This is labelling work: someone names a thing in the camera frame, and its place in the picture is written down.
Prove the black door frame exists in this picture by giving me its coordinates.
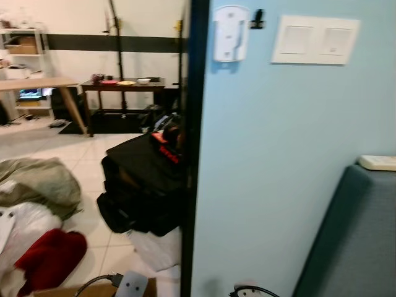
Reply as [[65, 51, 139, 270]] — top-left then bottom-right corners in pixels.
[[179, 0, 210, 297]]

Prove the dark red cloth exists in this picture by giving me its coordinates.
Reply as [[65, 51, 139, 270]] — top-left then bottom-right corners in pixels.
[[14, 228, 88, 295]]

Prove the black tripod stand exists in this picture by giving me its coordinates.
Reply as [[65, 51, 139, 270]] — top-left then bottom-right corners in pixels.
[[105, 0, 127, 112]]

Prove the white shelf rack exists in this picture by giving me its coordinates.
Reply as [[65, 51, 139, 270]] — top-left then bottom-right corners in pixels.
[[0, 28, 50, 118]]

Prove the red black bag tag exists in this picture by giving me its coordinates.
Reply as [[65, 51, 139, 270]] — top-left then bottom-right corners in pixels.
[[152, 127, 181, 165]]

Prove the black wall hook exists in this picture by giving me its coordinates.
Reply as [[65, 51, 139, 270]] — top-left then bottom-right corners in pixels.
[[250, 9, 265, 30]]

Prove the teal upholstered headboard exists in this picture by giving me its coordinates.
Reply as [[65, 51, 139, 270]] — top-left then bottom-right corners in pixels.
[[292, 164, 396, 297]]

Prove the black travel bag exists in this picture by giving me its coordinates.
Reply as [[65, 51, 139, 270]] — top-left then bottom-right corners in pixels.
[[97, 131, 186, 237]]

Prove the light wooden table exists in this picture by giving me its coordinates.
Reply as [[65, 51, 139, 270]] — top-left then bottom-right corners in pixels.
[[0, 77, 87, 136]]

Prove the white double switch panel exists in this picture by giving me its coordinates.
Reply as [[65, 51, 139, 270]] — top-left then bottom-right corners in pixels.
[[271, 15, 361, 66]]

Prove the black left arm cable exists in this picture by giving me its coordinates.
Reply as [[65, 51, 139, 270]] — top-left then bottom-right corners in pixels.
[[74, 272, 124, 297]]

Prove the dark brown wooden table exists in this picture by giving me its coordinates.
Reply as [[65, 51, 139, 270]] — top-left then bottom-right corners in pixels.
[[80, 77, 181, 137]]

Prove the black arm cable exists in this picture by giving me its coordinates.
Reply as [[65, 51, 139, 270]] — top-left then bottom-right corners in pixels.
[[230, 283, 282, 297], [74, 272, 124, 297]]

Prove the small lit monitor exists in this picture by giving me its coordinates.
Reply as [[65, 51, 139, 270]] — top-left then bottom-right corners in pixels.
[[17, 88, 44, 101]]

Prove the olive green fabric bag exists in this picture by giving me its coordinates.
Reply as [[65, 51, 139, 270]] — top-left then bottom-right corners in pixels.
[[0, 157, 82, 220]]

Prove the white wall intercom handset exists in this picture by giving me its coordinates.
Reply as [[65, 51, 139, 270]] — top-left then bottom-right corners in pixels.
[[213, 5, 250, 62]]

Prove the brown cardboard box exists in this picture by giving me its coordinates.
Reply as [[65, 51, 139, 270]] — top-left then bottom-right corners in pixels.
[[34, 277, 158, 297]]

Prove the white air conditioner remote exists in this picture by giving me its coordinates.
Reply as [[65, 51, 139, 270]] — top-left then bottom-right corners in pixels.
[[358, 155, 396, 171]]

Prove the flat white plastic bag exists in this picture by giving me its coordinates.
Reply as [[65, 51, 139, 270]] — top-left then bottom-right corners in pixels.
[[127, 228, 182, 272]]

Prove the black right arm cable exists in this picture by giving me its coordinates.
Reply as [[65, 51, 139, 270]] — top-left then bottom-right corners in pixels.
[[230, 283, 282, 297]]

